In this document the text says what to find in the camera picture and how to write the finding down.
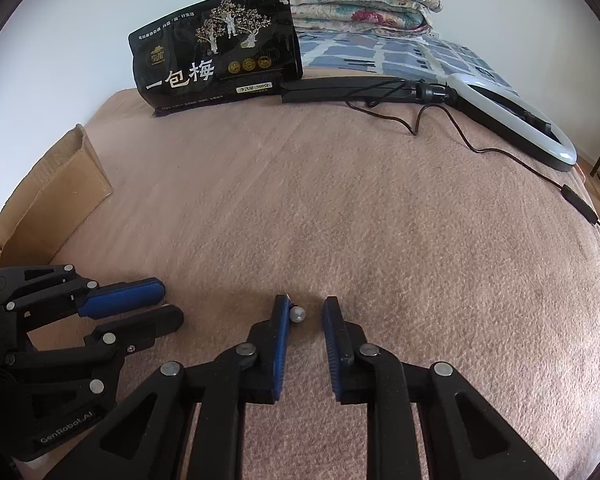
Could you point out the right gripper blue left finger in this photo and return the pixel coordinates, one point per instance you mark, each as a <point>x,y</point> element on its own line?
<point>280,323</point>

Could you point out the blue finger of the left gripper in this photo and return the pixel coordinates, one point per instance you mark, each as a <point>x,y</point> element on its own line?
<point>140,331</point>
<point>119,298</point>

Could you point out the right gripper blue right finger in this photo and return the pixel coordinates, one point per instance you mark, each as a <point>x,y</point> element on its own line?
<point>336,339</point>

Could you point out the white pearl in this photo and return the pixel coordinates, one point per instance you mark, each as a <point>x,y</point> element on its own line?
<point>297,314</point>

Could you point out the open cardboard box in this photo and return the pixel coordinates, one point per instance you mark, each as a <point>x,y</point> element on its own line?
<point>59,192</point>

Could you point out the black snack bag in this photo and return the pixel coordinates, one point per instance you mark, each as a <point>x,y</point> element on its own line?
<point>214,52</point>

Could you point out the blue checked bed sheet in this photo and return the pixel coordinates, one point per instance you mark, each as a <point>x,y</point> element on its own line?
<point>425,57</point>

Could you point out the folded floral quilt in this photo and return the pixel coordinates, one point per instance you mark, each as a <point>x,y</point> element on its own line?
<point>355,0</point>

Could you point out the black tripod handle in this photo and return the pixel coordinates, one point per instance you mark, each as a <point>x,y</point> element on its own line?
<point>371,90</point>

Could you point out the white ring light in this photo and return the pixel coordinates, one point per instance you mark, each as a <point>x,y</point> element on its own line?
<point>514,120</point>

